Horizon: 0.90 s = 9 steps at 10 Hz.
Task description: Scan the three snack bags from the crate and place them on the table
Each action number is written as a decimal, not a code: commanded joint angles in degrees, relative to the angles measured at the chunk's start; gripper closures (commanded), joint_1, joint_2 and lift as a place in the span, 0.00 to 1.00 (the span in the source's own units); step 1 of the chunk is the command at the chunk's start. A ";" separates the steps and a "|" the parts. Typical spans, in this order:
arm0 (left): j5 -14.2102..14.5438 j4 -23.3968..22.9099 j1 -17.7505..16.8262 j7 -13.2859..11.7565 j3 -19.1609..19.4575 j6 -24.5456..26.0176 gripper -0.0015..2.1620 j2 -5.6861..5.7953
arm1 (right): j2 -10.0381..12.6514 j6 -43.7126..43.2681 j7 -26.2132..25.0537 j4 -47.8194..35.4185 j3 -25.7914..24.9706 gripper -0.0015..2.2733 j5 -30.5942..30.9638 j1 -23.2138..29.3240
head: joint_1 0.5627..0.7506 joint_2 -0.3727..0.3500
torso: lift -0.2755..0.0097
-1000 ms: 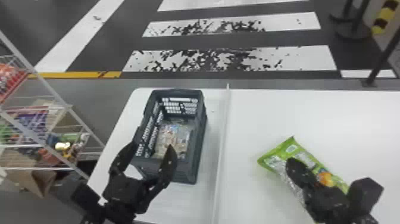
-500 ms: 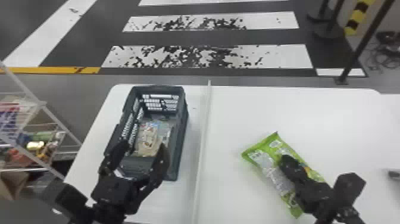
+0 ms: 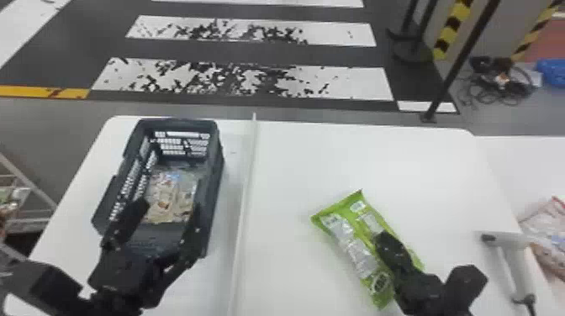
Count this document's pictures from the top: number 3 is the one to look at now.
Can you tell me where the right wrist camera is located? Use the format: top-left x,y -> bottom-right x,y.
442,264 -> 489,316

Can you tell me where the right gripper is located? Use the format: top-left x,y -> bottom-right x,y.
373,230 -> 448,316

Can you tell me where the hand scanner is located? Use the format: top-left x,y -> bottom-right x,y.
480,230 -> 538,316

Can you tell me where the black cable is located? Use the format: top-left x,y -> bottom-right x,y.
456,55 -> 536,108

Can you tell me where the pink snack packet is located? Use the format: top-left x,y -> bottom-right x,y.
517,195 -> 565,284

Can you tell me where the white snack packet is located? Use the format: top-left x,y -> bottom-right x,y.
142,169 -> 200,224

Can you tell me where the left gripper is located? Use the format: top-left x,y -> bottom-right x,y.
87,248 -> 201,307

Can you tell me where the white wire rack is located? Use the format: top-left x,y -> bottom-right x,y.
0,151 -> 59,236

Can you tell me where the green snack packet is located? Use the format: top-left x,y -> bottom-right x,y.
309,189 -> 425,310

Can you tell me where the black basket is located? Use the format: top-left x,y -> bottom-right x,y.
90,116 -> 225,262

